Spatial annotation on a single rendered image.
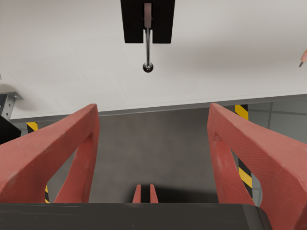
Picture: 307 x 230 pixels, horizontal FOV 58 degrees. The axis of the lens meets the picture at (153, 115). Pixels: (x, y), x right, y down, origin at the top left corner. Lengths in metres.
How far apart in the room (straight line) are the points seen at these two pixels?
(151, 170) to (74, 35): 1.17
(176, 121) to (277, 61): 1.00
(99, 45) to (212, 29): 0.15
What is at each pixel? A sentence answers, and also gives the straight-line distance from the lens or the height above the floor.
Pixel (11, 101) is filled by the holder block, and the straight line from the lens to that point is 0.54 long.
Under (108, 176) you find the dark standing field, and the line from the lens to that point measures 1.54.
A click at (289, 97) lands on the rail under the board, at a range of 0.55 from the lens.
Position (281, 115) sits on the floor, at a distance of 1.47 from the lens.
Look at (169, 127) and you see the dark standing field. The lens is 1.41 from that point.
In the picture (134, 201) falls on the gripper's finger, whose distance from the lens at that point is 0.26.
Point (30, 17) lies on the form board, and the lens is 0.39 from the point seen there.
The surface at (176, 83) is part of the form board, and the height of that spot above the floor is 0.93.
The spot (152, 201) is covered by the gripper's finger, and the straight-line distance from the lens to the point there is 0.26.
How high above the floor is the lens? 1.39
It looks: 79 degrees down
